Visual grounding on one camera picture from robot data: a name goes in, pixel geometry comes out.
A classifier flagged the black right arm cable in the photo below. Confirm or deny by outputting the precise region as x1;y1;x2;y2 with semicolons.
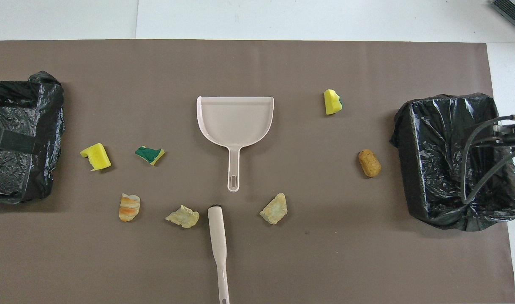
462;115;515;204

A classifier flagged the pale yellow piece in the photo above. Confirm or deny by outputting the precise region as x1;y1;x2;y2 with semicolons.
165;205;200;229
259;193;288;225

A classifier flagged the beige handled black bristle brush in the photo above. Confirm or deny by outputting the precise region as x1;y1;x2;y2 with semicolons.
207;204;231;304

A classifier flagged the yellow sponge wedge green backed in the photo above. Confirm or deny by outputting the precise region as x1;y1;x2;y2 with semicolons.
324;89;343;115

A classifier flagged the green topped yellow sponge scrap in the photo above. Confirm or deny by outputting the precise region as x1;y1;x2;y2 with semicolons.
135;146;166;166

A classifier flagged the brown paper table mat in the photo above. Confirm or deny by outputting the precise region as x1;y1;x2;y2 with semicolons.
0;40;515;304

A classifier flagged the plain yellow sponge piece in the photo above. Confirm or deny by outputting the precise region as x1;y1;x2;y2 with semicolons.
80;143;112;171

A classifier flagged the beige plastic dustpan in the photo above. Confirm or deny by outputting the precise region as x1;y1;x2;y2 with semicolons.
196;96;275;193

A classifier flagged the grey ribbed device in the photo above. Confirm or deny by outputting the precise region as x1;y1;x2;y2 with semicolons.
490;0;515;36

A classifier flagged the black bag lined bin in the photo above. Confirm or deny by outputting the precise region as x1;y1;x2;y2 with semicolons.
0;71;65;205
389;93;515;232

